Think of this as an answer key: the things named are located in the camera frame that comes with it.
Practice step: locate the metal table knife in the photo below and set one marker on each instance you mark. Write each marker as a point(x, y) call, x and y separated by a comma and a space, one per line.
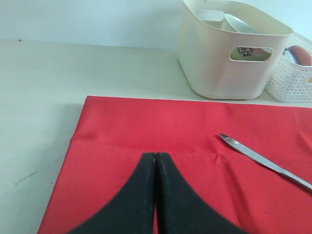
point(238, 146)

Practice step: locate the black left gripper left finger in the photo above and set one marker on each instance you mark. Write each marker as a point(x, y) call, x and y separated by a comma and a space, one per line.
point(131, 210)

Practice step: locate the blue white milk carton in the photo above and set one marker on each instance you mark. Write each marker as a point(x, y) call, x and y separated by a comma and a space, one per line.
point(288, 54)

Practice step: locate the pale green ceramic bowl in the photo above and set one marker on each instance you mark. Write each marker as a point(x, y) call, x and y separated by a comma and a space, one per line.
point(234, 24)

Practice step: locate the white perforated plastic basket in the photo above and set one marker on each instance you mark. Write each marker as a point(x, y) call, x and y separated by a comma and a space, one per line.
point(289, 81)

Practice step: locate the cream plastic tub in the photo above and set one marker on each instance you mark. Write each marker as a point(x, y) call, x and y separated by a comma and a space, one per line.
point(204, 50)

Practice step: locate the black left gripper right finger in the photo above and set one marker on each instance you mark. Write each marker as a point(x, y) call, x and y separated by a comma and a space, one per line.
point(179, 209)

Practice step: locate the red sausage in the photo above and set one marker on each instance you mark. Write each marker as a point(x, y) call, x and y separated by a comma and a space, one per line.
point(300, 55)

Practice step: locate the red table cloth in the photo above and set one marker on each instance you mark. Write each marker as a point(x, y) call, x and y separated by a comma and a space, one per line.
point(113, 133)

